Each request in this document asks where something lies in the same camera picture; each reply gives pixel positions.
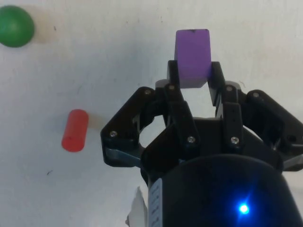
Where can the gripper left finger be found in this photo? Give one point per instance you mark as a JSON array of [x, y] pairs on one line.
[[123, 123]]

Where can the red cylinder block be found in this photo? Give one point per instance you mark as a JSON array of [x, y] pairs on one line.
[[75, 130]]

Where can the purple triangular block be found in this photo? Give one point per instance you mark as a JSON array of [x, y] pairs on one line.
[[193, 56]]

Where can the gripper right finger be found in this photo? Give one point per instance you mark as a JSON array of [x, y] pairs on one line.
[[267, 113]]

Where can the green ball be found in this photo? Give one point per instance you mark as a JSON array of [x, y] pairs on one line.
[[14, 26]]

